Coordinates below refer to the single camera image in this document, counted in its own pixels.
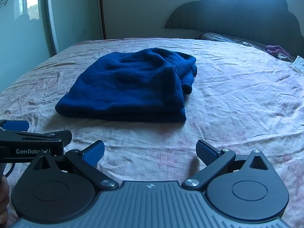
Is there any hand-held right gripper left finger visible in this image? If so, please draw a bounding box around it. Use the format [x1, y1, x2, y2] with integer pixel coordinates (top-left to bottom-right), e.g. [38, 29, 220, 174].
[26, 140, 118, 188]

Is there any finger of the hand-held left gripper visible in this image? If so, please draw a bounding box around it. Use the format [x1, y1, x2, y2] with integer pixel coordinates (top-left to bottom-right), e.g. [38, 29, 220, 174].
[21, 130, 72, 146]
[0, 120, 29, 132]

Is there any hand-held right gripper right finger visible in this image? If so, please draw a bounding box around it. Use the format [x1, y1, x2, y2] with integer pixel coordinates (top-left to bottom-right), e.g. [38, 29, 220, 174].
[183, 140, 276, 191]

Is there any blue beaded sweater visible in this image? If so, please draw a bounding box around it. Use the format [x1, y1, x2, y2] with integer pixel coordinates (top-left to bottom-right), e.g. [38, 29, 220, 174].
[55, 47, 198, 123]

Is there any person's left hand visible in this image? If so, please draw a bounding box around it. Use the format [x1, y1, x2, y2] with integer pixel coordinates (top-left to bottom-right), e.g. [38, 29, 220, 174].
[0, 178, 10, 221]

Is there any pink bed sheet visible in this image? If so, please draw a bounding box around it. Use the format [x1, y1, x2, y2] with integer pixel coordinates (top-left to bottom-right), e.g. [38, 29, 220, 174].
[0, 37, 304, 228]

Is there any flowered glass wardrobe door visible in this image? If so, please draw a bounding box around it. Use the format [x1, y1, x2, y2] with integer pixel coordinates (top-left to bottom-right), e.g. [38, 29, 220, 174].
[0, 0, 51, 92]
[46, 0, 105, 54]

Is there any patterned pillow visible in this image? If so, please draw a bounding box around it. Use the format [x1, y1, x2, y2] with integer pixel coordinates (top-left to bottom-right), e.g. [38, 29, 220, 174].
[196, 31, 295, 63]

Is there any purple cloth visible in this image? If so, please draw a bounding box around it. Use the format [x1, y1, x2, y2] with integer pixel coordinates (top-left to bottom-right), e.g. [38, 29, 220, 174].
[264, 44, 288, 55]

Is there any pale printed cloth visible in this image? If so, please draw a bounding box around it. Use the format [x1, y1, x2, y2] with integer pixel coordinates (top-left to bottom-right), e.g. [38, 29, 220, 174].
[291, 55, 304, 74]

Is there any grey scalloped headboard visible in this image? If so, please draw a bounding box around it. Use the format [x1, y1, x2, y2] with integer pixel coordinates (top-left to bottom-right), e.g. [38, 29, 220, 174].
[164, 0, 304, 60]

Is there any black cable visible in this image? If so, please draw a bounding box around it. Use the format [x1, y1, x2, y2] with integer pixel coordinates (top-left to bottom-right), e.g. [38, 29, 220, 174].
[3, 163, 16, 179]

